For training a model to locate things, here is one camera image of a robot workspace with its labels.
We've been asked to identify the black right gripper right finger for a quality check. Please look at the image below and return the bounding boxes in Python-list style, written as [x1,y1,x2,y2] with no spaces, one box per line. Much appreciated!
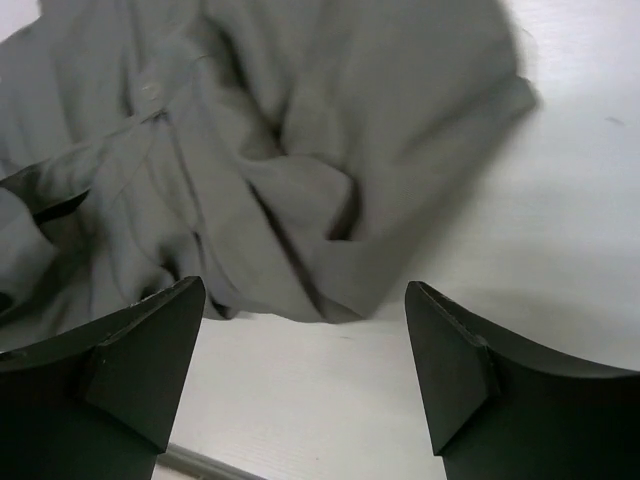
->
[405,281,639,480]

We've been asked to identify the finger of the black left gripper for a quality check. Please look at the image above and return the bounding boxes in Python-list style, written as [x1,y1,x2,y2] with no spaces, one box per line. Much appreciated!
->
[1,167,90,223]

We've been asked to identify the grey pleated skirt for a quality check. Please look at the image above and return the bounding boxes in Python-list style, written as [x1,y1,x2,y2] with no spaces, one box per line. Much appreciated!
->
[1,1,535,350]

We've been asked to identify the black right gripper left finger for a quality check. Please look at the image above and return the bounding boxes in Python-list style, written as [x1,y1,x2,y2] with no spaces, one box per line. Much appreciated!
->
[1,277,206,480]

